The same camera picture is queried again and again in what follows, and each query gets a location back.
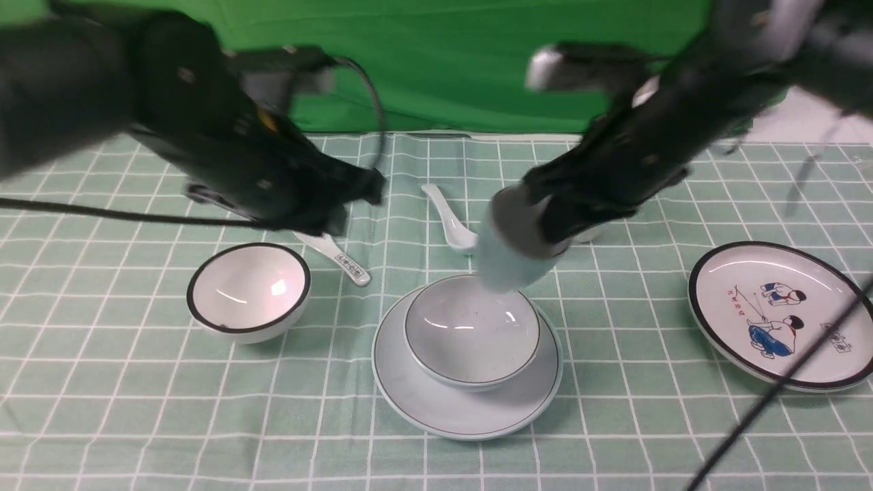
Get green checkered tablecloth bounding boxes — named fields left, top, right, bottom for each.
left=1, top=134, right=871, bottom=490

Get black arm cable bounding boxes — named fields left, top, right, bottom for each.
left=0, top=55, right=388, bottom=227
left=682, top=280, right=873, bottom=491

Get plain white ceramic spoon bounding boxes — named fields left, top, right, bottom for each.
left=421, top=183, right=478, bottom=256

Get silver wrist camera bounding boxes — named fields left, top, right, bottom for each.
left=524, top=42, right=665, bottom=98
left=225, top=46, right=336, bottom=114

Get pale blue plate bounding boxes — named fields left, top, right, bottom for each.
left=372, top=286, right=564, bottom=441

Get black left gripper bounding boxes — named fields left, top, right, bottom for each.
left=184, top=102, right=387, bottom=235

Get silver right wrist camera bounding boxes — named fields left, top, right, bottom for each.
left=524, top=42, right=665, bottom=98

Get white spoon with patterned handle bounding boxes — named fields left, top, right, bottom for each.
left=293, top=232, right=371, bottom=287

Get pale blue cup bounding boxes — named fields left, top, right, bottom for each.
left=473, top=184, right=573, bottom=293

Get black-rimmed illustrated plate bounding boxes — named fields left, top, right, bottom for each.
left=687, top=241, right=872, bottom=393

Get black-rimmed white bowl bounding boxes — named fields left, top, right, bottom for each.
left=185, top=243, right=312, bottom=344

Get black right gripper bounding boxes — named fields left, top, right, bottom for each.
left=522, top=106, right=690, bottom=245

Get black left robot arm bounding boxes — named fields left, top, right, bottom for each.
left=1, top=1, right=387, bottom=236

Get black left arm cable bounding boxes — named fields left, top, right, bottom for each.
left=0, top=55, right=388, bottom=227

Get green backdrop cloth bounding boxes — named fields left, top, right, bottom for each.
left=0, top=0, right=785, bottom=135

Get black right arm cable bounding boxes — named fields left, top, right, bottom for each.
left=682, top=280, right=873, bottom=491

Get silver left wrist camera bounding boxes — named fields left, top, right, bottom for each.
left=225, top=46, right=336, bottom=114

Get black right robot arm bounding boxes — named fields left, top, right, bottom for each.
left=522, top=1, right=872, bottom=245

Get pale blue-rimmed bowl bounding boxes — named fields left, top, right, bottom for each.
left=402, top=274, right=545, bottom=391

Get black-rimmed white cup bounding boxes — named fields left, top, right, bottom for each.
left=573, top=224, right=606, bottom=243

